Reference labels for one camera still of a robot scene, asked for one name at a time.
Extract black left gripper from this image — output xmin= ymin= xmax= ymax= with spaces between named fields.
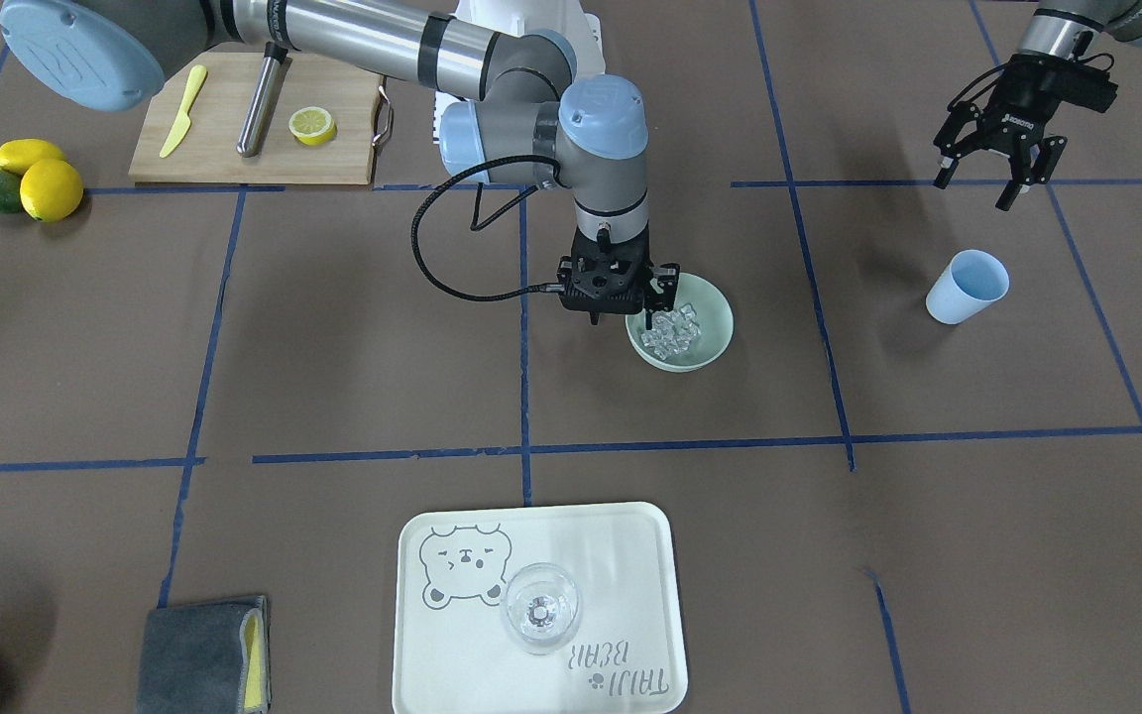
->
xmin=933 ymin=55 xmax=1069 ymax=211

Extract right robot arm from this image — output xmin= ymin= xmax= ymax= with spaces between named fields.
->
xmin=0 ymin=1 xmax=681 ymax=320

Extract light blue plastic cup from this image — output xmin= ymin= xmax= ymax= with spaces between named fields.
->
xmin=925 ymin=250 xmax=1010 ymax=324

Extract large yellow lemon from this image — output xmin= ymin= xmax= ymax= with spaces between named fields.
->
xmin=21 ymin=159 xmax=85 ymax=223

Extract white bear tray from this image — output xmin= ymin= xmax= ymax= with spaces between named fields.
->
xmin=393 ymin=502 xmax=689 ymax=713

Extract grey folded cloth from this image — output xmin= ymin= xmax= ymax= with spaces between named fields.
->
xmin=135 ymin=595 xmax=271 ymax=713

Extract yellow plastic knife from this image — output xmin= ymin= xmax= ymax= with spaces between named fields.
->
xmin=158 ymin=64 xmax=208 ymax=159

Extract ice cubes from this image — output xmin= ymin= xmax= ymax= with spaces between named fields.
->
xmin=640 ymin=302 xmax=702 ymax=361

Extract green bowl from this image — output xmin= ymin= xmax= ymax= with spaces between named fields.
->
xmin=625 ymin=273 xmax=734 ymax=372

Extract wooden cutting board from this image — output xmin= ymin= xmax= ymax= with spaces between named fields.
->
xmin=128 ymin=51 xmax=385 ymax=185

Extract clear wine glass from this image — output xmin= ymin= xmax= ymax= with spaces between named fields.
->
xmin=502 ymin=563 xmax=584 ymax=655

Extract cutting board metal handle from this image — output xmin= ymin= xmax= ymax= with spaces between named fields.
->
xmin=369 ymin=85 xmax=395 ymax=151

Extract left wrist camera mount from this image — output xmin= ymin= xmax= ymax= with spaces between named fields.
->
xmin=1043 ymin=61 xmax=1118 ymax=114

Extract metal cylinder tool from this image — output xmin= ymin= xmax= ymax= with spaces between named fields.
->
xmin=236 ymin=42 xmax=288 ymax=159

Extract yellow sponge in cloth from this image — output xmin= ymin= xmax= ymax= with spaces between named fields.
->
xmin=240 ymin=609 xmax=270 ymax=713

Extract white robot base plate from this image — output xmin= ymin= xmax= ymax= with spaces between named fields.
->
xmin=452 ymin=1 xmax=606 ymax=78

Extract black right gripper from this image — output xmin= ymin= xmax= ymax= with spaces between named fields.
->
xmin=557 ymin=230 xmax=681 ymax=330

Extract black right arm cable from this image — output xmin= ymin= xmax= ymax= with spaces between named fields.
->
xmin=410 ymin=157 xmax=572 ymax=302

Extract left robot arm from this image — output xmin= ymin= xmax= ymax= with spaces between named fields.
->
xmin=933 ymin=1 xmax=1142 ymax=211

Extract lemon half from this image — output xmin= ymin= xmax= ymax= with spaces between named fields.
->
xmin=288 ymin=107 xmax=337 ymax=149

